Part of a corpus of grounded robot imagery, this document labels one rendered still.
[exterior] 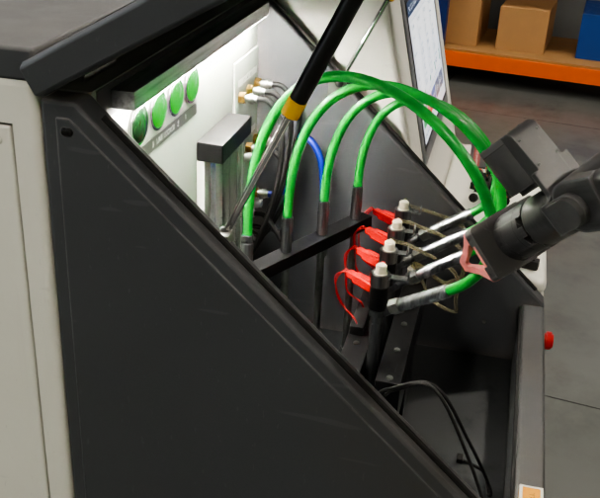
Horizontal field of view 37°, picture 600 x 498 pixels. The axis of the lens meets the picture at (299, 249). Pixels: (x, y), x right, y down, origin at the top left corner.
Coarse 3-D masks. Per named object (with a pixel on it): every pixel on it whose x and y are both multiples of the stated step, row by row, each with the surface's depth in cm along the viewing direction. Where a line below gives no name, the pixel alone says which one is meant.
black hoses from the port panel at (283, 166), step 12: (276, 84) 150; (276, 96) 146; (300, 120) 152; (288, 132) 148; (288, 144) 149; (276, 156) 150; (288, 156) 149; (288, 168) 151; (276, 180) 147; (276, 192) 148; (276, 204) 152; (264, 216) 150; (276, 216) 157; (264, 228) 151; (276, 228) 151
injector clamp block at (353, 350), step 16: (416, 288) 156; (368, 320) 145; (400, 320) 145; (416, 320) 146; (352, 336) 140; (368, 336) 141; (400, 336) 141; (416, 336) 153; (352, 352) 136; (384, 352) 137; (400, 352) 137; (384, 368) 133; (400, 368) 133; (384, 384) 130; (400, 400) 135
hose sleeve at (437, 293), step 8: (432, 288) 114; (440, 288) 112; (408, 296) 116; (416, 296) 115; (424, 296) 114; (432, 296) 113; (440, 296) 112; (448, 296) 112; (400, 304) 116; (408, 304) 116; (416, 304) 115; (424, 304) 115
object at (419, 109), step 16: (320, 80) 112; (336, 80) 111; (352, 80) 110; (368, 80) 108; (288, 96) 116; (400, 96) 106; (272, 112) 119; (416, 112) 106; (432, 112) 105; (448, 128) 104; (256, 144) 123; (448, 144) 105; (256, 160) 124; (464, 160) 104; (480, 176) 104; (480, 192) 104; (448, 288) 111; (464, 288) 110
